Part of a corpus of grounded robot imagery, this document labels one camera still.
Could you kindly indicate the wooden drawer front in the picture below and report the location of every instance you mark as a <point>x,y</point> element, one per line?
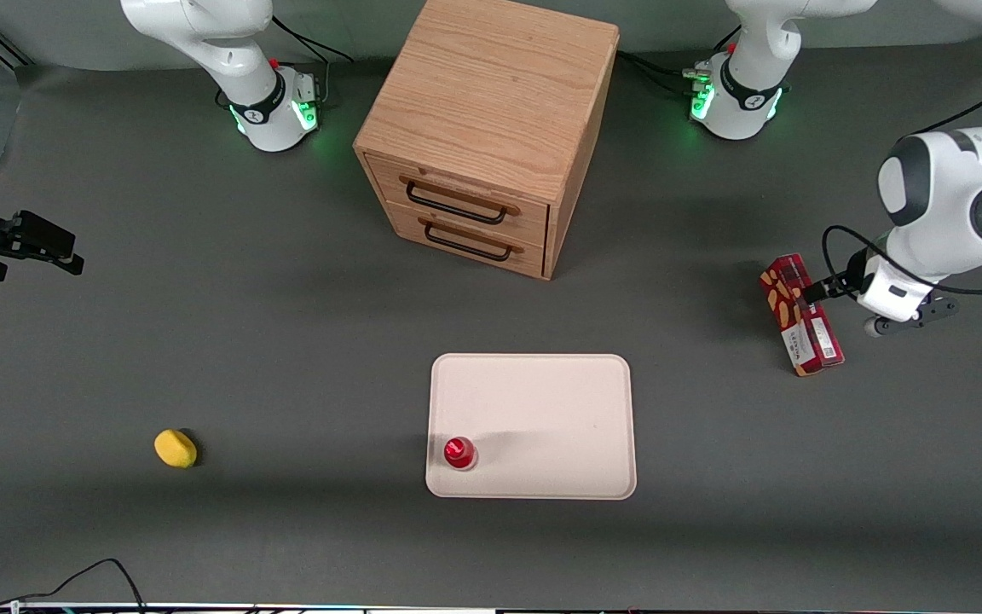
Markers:
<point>534,251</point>
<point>474,189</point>

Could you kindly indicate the cream plastic tray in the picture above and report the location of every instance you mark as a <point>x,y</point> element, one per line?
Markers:
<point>542,418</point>

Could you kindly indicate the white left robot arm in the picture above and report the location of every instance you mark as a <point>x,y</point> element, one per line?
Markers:
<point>960,179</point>

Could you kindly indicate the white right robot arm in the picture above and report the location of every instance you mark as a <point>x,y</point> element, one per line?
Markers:
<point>235,51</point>

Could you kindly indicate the wooden two-drawer cabinet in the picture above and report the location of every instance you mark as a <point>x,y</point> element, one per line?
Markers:
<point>491,94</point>

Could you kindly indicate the small red cup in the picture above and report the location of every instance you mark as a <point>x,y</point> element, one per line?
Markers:
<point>459,453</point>

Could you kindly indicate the red cookie box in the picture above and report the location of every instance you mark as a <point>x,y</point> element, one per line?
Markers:
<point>802,328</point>

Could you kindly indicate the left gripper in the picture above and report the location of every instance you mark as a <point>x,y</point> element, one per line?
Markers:
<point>854,271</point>

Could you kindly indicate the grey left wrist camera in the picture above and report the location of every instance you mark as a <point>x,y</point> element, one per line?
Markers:
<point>907,321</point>

